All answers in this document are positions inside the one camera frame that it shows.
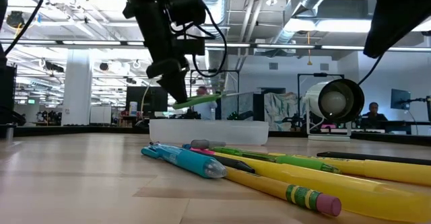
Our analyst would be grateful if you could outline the monitor on arm mount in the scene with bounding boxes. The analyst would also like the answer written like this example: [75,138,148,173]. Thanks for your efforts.
[390,88,412,111]

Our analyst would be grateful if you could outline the patterned cloth sheet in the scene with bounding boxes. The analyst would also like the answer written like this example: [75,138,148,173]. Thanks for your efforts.
[264,92,306,131]

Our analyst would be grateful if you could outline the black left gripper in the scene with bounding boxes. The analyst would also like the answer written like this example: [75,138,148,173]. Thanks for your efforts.
[136,15,205,104]

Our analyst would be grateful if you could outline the person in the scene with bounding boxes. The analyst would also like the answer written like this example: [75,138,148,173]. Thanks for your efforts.
[362,102,389,122]
[193,85,219,120]

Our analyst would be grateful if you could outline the green pen with clip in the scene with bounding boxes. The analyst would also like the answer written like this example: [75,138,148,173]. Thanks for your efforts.
[210,146,341,175]

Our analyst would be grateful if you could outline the teal blue ballpoint pen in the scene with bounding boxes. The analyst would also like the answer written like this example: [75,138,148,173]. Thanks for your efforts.
[140,142,228,180]

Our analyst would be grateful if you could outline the yellow hanging pendant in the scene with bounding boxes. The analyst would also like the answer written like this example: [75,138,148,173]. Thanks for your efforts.
[305,31,313,66]

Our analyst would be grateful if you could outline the white cylindrical projector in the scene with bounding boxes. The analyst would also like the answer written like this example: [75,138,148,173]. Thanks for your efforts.
[304,78,366,142]

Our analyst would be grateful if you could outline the white cabinet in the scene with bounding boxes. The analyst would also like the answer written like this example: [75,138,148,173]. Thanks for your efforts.
[90,105,112,125]

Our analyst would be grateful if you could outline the white pillar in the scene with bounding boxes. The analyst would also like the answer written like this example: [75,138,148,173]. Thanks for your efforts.
[62,48,92,126]

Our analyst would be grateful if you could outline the rectangular ceiling light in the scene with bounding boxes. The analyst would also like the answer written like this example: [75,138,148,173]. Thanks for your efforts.
[284,17,371,33]

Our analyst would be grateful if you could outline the black stand frame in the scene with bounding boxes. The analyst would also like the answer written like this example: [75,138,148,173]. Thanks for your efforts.
[297,72,345,130]

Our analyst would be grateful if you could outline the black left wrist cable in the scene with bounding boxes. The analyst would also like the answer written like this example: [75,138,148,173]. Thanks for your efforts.
[170,5,228,79]

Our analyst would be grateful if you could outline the black pen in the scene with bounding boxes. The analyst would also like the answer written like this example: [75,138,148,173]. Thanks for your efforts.
[198,151,256,174]

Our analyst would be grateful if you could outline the black monitor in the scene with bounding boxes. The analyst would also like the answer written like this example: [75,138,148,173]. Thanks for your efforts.
[126,85,168,118]

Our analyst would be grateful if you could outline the grey pen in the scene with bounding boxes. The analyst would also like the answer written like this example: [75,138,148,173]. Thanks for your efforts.
[190,139,227,150]

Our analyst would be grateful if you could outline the yellow pencil pink eraser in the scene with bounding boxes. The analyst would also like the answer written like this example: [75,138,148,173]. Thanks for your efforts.
[224,165,343,217]

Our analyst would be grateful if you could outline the black marker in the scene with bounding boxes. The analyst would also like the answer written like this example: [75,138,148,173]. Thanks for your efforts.
[316,151,431,166]

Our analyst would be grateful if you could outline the black hanging cable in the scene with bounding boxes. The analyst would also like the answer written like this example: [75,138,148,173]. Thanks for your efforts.
[3,0,54,55]

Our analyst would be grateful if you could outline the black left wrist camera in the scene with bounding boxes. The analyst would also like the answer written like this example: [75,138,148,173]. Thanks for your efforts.
[168,0,207,26]

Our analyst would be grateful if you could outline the light green pen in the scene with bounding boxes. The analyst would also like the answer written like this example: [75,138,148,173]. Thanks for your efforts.
[172,89,262,110]

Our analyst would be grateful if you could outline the clear plastic supply box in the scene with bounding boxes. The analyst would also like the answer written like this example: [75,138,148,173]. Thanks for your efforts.
[149,118,270,147]

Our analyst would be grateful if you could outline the black projector cable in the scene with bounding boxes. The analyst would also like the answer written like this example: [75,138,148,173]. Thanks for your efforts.
[357,54,385,86]

